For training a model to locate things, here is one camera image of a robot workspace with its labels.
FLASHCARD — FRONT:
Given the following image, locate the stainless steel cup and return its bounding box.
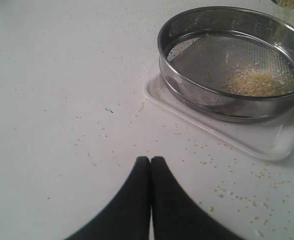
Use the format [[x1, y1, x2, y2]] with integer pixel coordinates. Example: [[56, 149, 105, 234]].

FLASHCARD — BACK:
[[272, 0, 294, 9]]

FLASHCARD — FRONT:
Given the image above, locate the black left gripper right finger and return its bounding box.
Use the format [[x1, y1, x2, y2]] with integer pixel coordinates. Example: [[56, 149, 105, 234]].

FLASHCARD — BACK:
[[150, 156, 241, 240]]

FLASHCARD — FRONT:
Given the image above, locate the yellowish grain powder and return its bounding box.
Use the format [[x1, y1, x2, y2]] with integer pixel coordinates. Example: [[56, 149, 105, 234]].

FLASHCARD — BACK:
[[222, 62, 294, 97]]

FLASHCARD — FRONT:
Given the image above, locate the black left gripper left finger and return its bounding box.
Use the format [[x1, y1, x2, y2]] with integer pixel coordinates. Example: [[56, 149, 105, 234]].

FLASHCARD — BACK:
[[68, 156, 150, 240]]

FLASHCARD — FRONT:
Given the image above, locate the round steel mesh sieve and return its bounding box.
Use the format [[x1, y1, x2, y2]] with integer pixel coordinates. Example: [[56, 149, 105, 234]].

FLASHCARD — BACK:
[[157, 6, 294, 123]]

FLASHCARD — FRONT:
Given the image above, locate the white rectangular plastic tray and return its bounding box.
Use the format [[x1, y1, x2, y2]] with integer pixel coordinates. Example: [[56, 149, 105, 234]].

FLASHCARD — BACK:
[[143, 76, 294, 162]]

